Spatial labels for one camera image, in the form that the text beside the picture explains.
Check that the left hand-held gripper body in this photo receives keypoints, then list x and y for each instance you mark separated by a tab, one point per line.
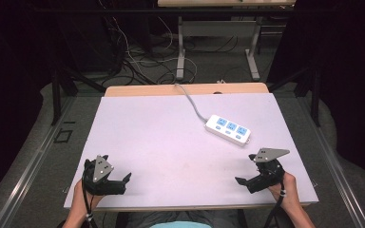
99	177

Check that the aluminium floor rail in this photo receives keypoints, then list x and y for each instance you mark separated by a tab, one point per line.
332	164
28	171

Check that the person's grey and blue clothing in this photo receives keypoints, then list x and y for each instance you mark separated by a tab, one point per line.
180	220

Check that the person's right hand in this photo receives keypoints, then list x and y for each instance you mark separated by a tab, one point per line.
288	190

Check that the white power strip blue sockets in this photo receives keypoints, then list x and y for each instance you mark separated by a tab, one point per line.
228	129

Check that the person's left hand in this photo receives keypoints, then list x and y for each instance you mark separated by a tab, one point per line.
80	196

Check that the white table mat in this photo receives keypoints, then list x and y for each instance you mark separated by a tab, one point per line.
171	152

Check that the white desk with metal legs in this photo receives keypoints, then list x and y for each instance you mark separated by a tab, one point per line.
218	28

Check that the black metal stand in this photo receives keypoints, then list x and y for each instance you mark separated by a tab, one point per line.
310	91
60	91

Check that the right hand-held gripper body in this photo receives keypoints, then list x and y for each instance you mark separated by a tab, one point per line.
267	171

